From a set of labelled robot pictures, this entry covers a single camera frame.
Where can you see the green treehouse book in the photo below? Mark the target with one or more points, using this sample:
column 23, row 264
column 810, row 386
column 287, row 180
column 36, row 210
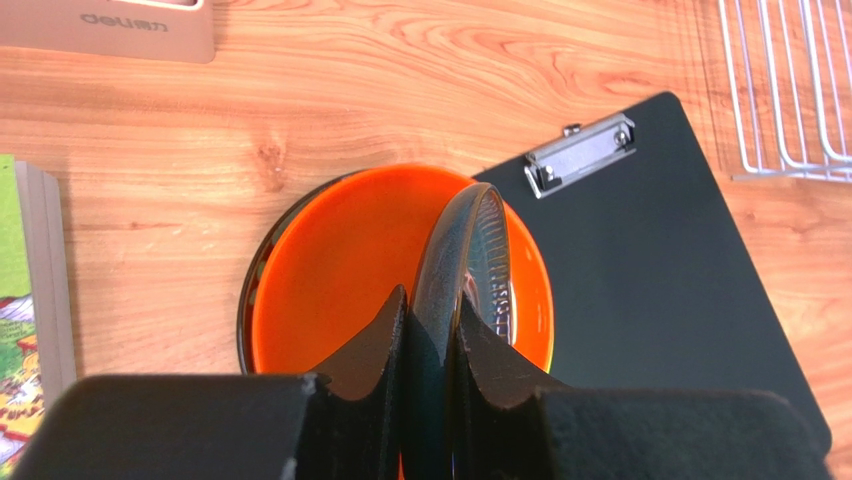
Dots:
column 37, row 347

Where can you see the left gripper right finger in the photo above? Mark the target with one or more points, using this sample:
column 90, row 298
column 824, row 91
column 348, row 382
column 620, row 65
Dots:
column 497, row 422

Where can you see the pink desk file organizer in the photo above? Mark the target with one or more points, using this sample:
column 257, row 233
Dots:
column 181, row 31

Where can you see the black clipboard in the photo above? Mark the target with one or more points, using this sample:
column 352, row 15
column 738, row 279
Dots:
column 652, row 284

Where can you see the dark black plate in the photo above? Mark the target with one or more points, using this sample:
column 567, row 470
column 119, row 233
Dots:
column 466, row 262

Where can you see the white wire dish rack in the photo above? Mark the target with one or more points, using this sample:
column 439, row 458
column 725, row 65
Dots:
column 788, row 68

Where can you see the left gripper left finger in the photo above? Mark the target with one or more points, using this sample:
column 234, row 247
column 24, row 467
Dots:
column 351, row 427

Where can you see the orange plate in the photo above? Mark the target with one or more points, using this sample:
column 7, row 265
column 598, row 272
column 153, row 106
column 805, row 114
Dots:
column 336, row 263

